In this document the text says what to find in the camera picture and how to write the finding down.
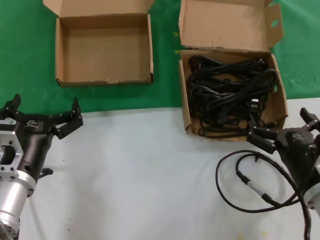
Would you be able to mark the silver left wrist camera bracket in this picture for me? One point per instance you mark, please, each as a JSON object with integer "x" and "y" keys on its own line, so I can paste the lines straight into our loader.
{"x": 11, "y": 150}

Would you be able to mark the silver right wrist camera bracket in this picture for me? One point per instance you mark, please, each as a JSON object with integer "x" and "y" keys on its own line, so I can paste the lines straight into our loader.
{"x": 317, "y": 166}

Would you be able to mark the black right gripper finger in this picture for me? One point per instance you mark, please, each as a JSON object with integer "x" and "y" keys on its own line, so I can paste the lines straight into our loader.
{"x": 311, "y": 118}
{"x": 262, "y": 137}

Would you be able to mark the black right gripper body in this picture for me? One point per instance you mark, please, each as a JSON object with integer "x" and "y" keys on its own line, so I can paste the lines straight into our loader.
{"x": 297, "y": 150}

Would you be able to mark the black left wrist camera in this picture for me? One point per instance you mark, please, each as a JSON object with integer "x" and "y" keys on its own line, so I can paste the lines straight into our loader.
{"x": 7, "y": 122}

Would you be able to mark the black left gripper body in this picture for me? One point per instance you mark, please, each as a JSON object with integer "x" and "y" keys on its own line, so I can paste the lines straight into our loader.
{"x": 37, "y": 140}

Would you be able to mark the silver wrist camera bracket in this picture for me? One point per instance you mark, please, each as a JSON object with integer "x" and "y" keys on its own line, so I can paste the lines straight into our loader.
{"x": 317, "y": 166}
{"x": 11, "y": 150}

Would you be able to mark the green cloth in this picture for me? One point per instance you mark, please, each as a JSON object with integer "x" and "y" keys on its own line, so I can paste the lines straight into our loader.
{"x": 25, "y": 50}

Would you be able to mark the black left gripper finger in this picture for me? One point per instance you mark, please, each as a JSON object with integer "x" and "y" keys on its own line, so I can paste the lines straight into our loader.
{"x": 12, "y": 106}
{"x": 71, "y": 122}

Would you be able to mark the torn cardboard box with lid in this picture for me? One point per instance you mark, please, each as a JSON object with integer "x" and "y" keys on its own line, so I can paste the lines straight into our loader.
{"x": 225, "y": 25}

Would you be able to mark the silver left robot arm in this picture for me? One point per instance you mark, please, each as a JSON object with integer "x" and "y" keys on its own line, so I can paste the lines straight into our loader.
{"x": 15, "y": 200}

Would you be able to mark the shallow open cardboard box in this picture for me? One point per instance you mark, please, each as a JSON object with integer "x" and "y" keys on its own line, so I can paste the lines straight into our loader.
{"x": 105, "y": 50}

